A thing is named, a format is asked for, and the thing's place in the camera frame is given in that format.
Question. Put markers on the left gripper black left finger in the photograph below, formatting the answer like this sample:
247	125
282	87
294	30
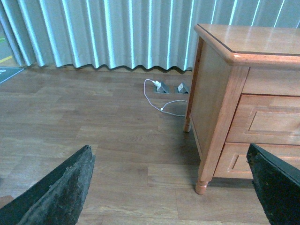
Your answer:
58	198

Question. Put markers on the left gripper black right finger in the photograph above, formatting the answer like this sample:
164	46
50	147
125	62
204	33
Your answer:
277	185

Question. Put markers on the wooden drawer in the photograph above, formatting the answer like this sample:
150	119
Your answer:
266	119
233	161

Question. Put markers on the wooden nightstand cabinet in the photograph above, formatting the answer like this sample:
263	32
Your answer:
231	61

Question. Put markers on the right metal floor socket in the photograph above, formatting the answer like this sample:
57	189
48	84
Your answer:
182	88

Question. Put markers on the metal floor socket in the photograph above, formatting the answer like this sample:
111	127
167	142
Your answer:
160	87
182	88

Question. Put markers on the left metal floor socket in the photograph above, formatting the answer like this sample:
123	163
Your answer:
160	87

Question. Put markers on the grey pleated curtain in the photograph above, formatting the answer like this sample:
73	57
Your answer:
127	32

